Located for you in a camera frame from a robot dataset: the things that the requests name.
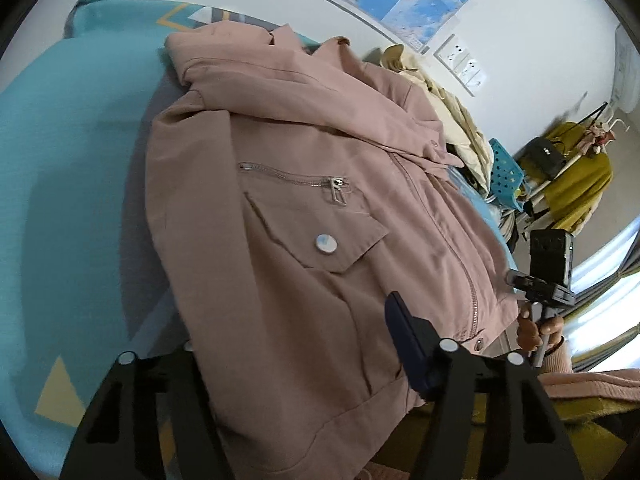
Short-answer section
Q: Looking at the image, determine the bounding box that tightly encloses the cream garment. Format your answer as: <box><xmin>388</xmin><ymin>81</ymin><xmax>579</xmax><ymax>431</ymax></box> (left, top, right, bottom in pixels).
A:
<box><xmin>382</xmin><ymin>44</ymin><xmax>496</xmax><ymax>196</ymax></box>

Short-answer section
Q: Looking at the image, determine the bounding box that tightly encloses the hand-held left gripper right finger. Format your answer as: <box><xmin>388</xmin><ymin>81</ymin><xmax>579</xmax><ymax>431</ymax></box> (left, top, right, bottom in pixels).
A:
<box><xmin>384</xmin><ymin>290</ymin><xmax>583</xmax><ymax>480</ymax></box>

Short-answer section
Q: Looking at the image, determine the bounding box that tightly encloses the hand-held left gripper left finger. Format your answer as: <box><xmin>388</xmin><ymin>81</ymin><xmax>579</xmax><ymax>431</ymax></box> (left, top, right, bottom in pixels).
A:
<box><xmin>59</xmin><ymin>342</ymin><xmax>231</xmax><ymax>480</ymax></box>

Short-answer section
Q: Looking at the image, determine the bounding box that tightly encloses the black bag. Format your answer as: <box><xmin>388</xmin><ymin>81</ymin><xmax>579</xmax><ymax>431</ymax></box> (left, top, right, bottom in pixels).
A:
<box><xmin>525</xmin><ymin>136</ymin><xmax>568</xmax><ymax>181</ymax></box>

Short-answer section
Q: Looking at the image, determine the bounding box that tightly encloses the teal plastic basket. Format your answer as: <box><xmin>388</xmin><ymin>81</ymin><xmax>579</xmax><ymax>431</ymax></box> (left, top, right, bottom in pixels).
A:
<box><xmin>487</xmin><ymin>137</ymin><xmax>526</xmax><ymax>211</ymax></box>

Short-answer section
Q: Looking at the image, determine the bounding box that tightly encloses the person's right hand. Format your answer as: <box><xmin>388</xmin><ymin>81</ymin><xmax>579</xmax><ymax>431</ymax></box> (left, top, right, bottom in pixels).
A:
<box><xmin>516</xmin><ymin>304</ymin><xmax>566</xmax><ymax>356</ymax></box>

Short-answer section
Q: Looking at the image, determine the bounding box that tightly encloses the grey window curtain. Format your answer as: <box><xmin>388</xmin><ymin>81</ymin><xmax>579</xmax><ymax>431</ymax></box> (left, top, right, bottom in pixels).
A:
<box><xmin>567</xmin><ymin>227</ymin><xmax>640</xmax><ymax>376</ymax></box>

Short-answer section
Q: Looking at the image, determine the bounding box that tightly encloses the pink jacket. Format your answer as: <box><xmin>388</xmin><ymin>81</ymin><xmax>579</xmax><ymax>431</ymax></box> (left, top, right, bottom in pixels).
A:
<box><xmin>144</xmin><ymin>22</ymin><xmax>521</xmax><ymax>478</ymax></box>

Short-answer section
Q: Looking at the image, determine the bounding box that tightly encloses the person's right forearm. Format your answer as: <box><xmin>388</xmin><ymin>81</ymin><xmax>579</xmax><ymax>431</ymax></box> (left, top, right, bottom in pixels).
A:
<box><xmin>542</xmin><ymin>337</ymin><xmax>640</xmax><ymax>403</ymax></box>

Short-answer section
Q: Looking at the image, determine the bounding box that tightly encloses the teal patterned bed sheet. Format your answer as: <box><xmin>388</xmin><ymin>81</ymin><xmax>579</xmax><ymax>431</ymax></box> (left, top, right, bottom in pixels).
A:
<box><xmin>0</xmin><ymin>0</ymin><xmax>518</xmax><ymax>480</ymax></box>

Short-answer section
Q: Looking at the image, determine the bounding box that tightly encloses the yellow hanging garment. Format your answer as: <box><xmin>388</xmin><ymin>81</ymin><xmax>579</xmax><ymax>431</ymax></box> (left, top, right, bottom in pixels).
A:
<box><xmin>517</xmin><ymin>120</ymin><xmax>613</xmax><ymax>236</ymax></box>

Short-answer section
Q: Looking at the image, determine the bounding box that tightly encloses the white wall socket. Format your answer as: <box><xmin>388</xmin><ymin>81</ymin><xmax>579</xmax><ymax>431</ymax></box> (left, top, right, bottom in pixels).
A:
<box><xmin>434</xmin><ymin>34</ymin><xmax>464</xmax><ymax>65</ymax></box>
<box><xmin>452</xmin><ymin>50</ymin><xmax>479</xmax><ymax>82</ymax></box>

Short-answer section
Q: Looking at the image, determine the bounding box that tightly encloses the white clothes rack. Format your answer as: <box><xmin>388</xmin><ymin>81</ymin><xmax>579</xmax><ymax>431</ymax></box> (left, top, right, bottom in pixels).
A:
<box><xmin>520</xmin><ymin>102</ymin><xmax>631</xmax><ymax>221</ymax></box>

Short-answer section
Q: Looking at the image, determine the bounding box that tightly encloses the plush toy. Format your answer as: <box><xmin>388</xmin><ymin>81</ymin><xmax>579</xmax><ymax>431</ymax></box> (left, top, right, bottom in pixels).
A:
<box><xmin>582</xmin><ymin>120</ymin><xmax>618</xmax><ymax>156</ymax></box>

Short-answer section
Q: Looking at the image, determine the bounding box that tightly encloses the white wall switch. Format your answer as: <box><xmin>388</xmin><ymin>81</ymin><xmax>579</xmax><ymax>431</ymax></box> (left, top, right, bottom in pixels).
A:
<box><xmin>466</xmin><ymin>66</ymin><xmax>489</xmax><ymax>96</ymax></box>

